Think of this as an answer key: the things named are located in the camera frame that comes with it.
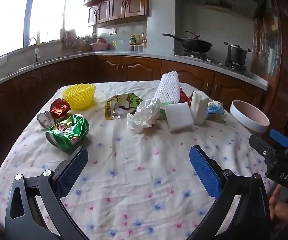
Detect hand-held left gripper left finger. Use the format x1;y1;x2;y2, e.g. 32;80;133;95
5;146;89;240

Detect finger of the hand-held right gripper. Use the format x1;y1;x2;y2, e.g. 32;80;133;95
270;129;288;147
249;134;278;159

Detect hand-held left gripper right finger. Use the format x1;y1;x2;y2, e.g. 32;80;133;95
189;145;271;240

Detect pink and white bin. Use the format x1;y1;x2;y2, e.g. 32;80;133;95
229;100;270;133

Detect blue plastic bag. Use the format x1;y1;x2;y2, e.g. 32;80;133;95
206;100;228;122

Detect thick white sponge block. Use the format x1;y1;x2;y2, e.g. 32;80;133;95
190;91;210;125

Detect green snack pouch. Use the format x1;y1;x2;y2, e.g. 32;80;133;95
105;93;144;120

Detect white tissue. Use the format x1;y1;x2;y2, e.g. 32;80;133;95
127;97;162;133

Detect white foam fruit net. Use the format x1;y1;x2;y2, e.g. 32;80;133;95
154;71;180;103

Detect person's right hand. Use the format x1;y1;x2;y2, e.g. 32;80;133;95
269;186;288;222

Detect crushed green can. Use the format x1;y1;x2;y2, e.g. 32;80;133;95
46;114;90;152

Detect crushed red can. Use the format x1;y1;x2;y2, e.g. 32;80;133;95
37;98;71;129

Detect floral white tablecloth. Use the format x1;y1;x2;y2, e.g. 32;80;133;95
0;80;279;240

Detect green drink carton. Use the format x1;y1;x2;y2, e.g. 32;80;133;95
157;101;168;121

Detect yellow foam fruit net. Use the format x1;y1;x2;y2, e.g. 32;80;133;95
62;83;96;111

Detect red snack packet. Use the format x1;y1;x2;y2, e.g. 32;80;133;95
178;86;190;104

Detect dark steel pot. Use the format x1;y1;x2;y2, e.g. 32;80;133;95
224;42;251;65

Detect glass door cabinet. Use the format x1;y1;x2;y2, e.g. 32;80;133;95
249;4;285;79

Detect gas stove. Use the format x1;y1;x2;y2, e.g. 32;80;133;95
175;49;249;72

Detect wooden lower cabinets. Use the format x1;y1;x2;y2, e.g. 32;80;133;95
0;55;264;140

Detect wooden cabinets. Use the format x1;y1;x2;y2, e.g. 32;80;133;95
0;55;264;140
82;0;150;28

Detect black wok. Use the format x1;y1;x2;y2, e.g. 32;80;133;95
162;31;214;54

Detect kitchen faucet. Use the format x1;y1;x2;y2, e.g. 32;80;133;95
28;37;41;63

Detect pink basin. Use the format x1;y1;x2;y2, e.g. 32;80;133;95
89;41;109;53

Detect wooden cutting board rack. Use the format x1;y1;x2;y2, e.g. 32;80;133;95
60;28;82;54

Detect grey kitchen countertop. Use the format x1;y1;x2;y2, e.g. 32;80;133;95
0;51;269;93

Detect kitchen window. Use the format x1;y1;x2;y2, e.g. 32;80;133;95
0;0;94;64

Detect wooden upper cabinets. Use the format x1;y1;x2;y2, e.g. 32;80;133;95
82;0;150;28

